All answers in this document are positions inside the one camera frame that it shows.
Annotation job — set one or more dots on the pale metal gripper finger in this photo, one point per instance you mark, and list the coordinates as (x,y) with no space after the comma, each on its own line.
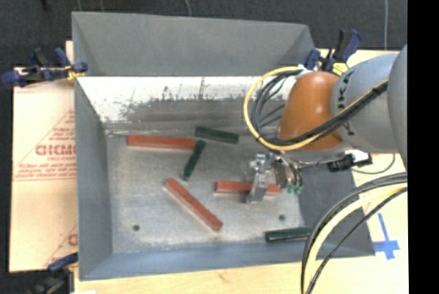
(257,192)
(256,165)

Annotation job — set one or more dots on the red-brown flat block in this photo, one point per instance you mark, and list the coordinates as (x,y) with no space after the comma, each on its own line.
(159,142)
(231,187)
(192,204)

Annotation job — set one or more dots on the dark green flat block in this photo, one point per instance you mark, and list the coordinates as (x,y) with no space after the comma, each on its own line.
(193,160)
(216,135)
(287,235)

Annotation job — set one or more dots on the grey metal bin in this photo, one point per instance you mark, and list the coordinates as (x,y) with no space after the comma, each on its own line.
(154,210)

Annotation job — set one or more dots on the brown cardboard board red print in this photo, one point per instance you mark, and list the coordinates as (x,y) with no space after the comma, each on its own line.
(41,135)

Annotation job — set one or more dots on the black cylinder on white bracket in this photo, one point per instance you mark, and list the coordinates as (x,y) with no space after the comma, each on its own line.
(340,163)

